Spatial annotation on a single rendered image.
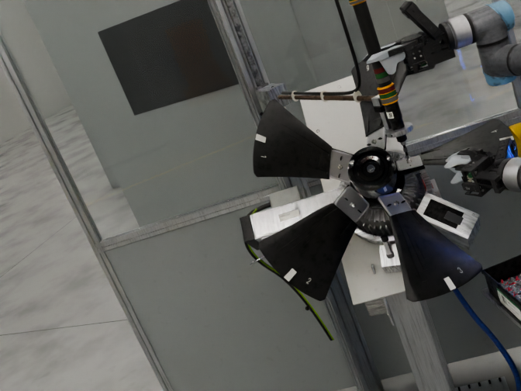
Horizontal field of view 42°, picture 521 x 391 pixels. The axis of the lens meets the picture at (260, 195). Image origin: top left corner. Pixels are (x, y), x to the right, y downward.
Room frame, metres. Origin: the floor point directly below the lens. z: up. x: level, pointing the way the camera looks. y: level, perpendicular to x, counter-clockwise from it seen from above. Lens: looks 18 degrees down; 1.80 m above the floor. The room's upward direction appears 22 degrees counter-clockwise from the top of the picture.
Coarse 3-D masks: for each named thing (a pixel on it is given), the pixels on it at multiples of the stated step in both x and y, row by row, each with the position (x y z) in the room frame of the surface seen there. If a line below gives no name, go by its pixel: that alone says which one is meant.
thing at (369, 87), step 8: (360, 64) 1.89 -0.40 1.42; (400, 64) 1.75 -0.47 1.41; (352, 72) 1.91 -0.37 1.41; (360, 72) 1.88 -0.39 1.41; (368, 72) 1.85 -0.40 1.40; (400, 72) 1.74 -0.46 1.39; (368, 80) 1.83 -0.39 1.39; (392, 80) 1.75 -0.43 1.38; (400, 80) 1.72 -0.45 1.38; (360, 88) 1.86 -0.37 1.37; (368, 88) 1.82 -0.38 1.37; (376, 88) 1.79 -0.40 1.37; (400, 88) 1.71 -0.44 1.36; (360, 104) 1.84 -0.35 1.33; (368, 104) 1.80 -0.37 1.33; (368, 112) 1.79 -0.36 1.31; (376, 112) 1.75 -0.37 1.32; (368, 120) 1.77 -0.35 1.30; (376, 120) 1.74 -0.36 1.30; (368, 128) 1.76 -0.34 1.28; (376, 128) 1.72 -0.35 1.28
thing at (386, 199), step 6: (396, 192) 1.64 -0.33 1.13; (378, 198) 1.60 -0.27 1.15; (384, 198) 1.60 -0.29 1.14; (390, 198) 1.61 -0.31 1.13; (396, 198) 1.62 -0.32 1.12; (402, 198) 1.63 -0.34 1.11; (384, 204) 1.58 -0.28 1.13; (402, 204) 1.61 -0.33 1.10; (408, 204) 1.62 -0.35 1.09; (390, 210) 1.57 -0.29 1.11; (396, 210) 1.58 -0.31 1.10; (402, 210) 1.59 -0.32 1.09; (408, 210) 1.60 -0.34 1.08
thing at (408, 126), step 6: (372, 102) 1.69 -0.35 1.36; (378, 102) 1.66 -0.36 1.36; (378, 108) 1.66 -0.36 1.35; (384, 108) 1.66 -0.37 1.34; (384, 114) 1.66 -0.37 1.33; (384, 120) 1.66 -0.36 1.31; (390, 126) 1.66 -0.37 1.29; (408, 126) 1.62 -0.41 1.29; (390, 132) 1.63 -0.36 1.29; (396, 132) 1.61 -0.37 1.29; (402, 132) 1.61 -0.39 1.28; (408, 132) 1.61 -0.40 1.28
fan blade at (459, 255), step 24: (408, 216) 1.57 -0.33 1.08; (408, 240) 1.50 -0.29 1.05; (432, 240) 1.52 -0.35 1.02; (408, 264) 1.46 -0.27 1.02; (432, 264) 1.46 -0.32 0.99; (456, 264) 1.47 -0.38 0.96; (480, 264) 1.48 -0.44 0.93; (408, 288) 1.42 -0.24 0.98; (432, 288) 1.42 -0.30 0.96; (456, 288) 1.42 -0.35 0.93
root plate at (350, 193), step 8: (344, 192) 1.64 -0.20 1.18; (352, 192) 1.65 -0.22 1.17; (336, 200) 1.64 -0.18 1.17; (344, 200) 1.64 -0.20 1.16; (352, 200) 1.65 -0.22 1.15; (360, 200) 1.65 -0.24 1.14; (344, 208) 1.64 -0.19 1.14; (352, 208) 1.65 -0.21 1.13; (360, 208) 1.65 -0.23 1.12; (352, 216) 1.65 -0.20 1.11; (360, 216) 1.65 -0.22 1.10
